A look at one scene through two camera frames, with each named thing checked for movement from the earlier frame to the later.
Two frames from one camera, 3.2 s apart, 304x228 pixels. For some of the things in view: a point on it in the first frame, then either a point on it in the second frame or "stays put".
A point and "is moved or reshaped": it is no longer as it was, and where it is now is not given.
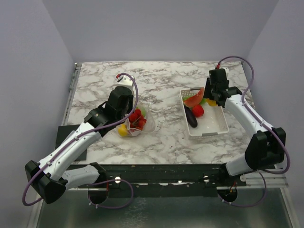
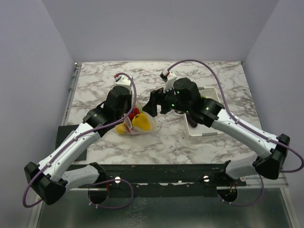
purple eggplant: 191,118 stays put
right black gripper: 207,94 → 157,97
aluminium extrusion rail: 272,180 stays put
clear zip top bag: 139,120 stays put
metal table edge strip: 78,69 stays put
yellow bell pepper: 211,103 is moved or reshaped
